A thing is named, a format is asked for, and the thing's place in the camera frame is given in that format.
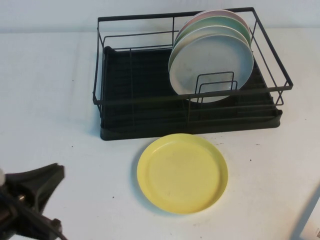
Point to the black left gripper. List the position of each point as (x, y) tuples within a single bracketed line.
[(22, 220)]

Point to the yellow plate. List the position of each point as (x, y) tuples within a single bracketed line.
[(182, 175)]

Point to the pale blue plate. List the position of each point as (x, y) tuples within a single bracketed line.
[(212, 57)]

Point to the white plate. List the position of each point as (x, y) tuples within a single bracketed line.
[(212, 29)]

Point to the green plate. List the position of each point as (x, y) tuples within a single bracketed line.
[(217, 22)]

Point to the pink plate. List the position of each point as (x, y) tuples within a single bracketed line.
[(220, 13)]

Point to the black plastic drip tray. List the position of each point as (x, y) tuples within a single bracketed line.
[(140, 75)]

